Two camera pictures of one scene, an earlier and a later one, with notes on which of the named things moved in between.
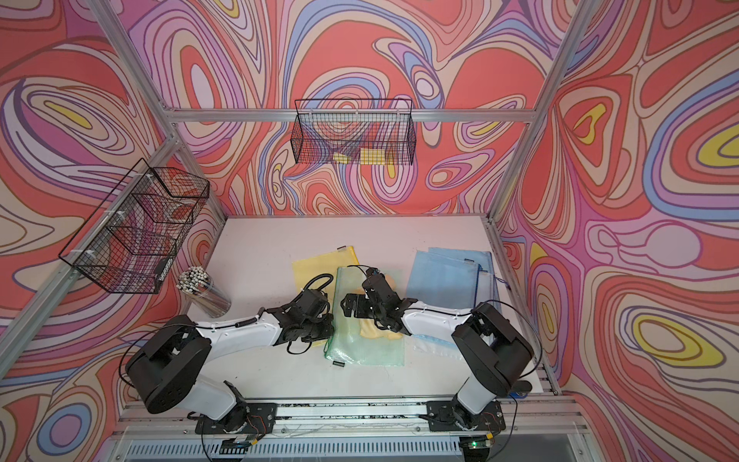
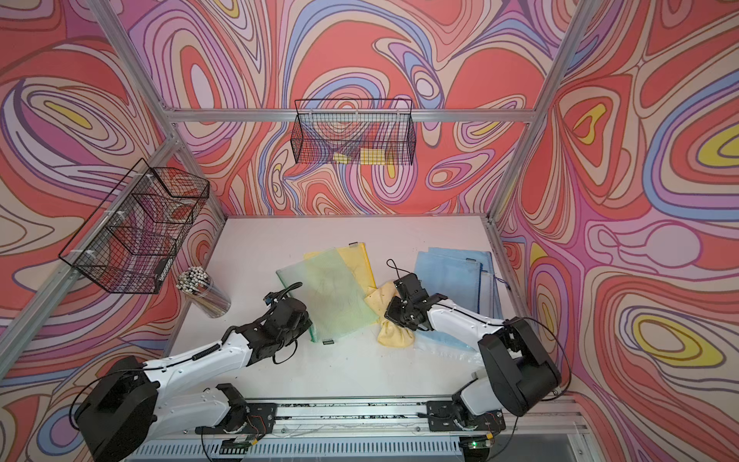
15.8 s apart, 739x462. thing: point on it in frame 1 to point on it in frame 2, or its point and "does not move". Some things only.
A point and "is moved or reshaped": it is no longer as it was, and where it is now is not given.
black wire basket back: x=353 y=131 does not move
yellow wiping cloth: x=368 y=325 is moved or reshaped
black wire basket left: x=126 y=244 does not move
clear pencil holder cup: x=198 y=285 does not move
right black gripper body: x=364 y=307 to x=398 y=312
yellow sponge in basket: x=368 y=156 does not move
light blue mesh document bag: x=482 y=258 does not move
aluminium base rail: x=539 y=428 does not move
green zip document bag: x=357 y=339 is moved or reshaped
